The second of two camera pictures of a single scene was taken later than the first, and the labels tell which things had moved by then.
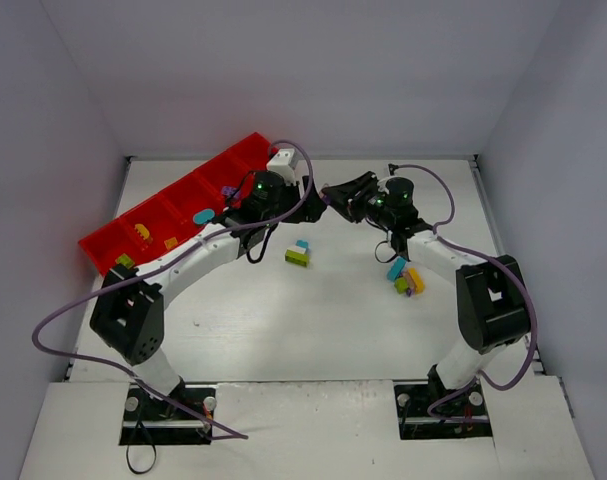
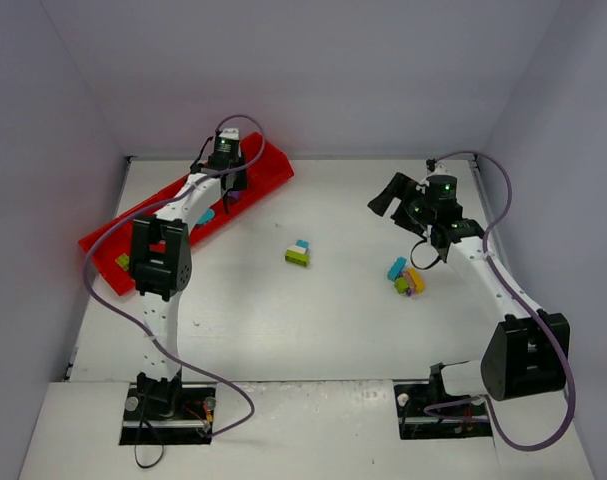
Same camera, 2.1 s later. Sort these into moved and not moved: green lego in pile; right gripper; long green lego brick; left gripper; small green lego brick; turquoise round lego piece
Moved: right gripper; left gripper
Not moved: turquoise round lego piece; green lego in pile; small green lego brick; long green lego brick
